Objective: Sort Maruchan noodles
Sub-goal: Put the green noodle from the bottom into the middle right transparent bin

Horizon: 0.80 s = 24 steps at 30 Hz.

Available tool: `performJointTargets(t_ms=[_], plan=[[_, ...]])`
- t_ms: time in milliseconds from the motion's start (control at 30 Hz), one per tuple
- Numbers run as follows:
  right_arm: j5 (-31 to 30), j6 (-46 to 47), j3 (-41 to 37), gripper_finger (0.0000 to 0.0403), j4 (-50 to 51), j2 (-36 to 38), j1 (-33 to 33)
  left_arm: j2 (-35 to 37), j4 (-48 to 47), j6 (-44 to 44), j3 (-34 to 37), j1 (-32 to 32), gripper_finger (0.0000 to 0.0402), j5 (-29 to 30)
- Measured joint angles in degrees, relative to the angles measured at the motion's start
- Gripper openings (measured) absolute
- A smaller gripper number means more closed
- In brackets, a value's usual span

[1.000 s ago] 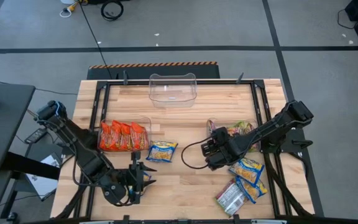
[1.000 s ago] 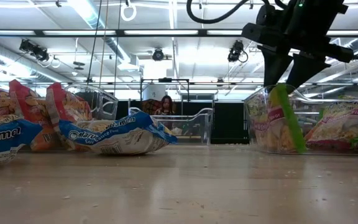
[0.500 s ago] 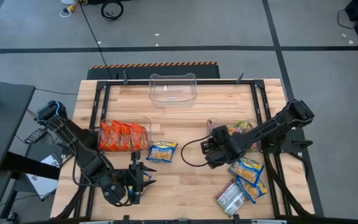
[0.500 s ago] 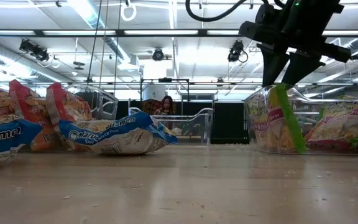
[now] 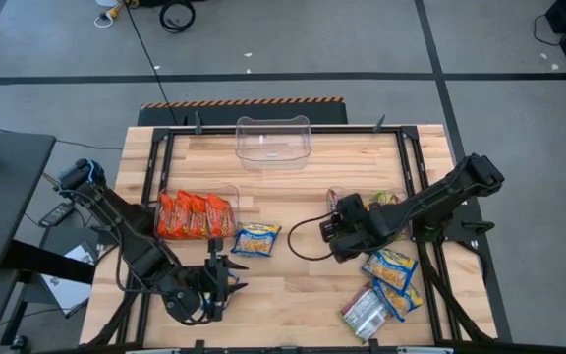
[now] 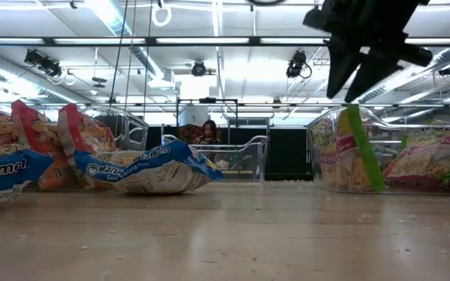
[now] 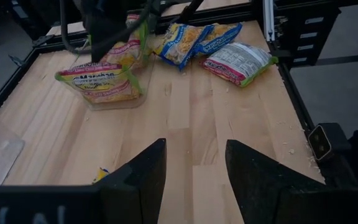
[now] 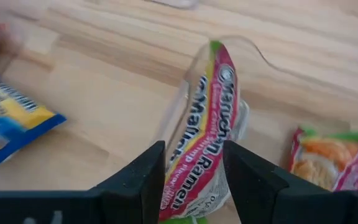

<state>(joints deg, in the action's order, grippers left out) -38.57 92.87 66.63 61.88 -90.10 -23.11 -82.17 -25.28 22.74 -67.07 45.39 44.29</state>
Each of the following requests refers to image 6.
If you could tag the overhead light bar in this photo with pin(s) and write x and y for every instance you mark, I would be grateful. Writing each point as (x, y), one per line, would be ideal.
(199, 40)

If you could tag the black partition panel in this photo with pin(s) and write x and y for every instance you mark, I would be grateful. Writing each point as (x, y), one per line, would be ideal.
(287, 152)

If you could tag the person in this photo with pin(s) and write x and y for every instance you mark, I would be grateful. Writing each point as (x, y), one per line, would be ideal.
(208, 130)

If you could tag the silver ventilation duct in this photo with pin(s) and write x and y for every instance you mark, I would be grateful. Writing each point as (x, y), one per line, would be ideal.
(115, 19)

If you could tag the green pink Maruchan ramen packet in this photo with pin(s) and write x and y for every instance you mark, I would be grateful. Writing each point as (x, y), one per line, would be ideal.
(428, 160)
(338, 156)

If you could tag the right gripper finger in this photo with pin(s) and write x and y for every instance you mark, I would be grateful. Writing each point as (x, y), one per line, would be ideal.
(369, 78)
(340, 70)

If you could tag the blue yellow Maruchan ramen packet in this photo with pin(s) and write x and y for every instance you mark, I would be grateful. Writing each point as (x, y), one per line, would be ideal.
(2, 175)
(151, 171)

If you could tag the clear plastic bin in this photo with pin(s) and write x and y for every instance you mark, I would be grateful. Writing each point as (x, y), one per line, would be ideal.
(244, 160)
(131, 129)
(393, 146)

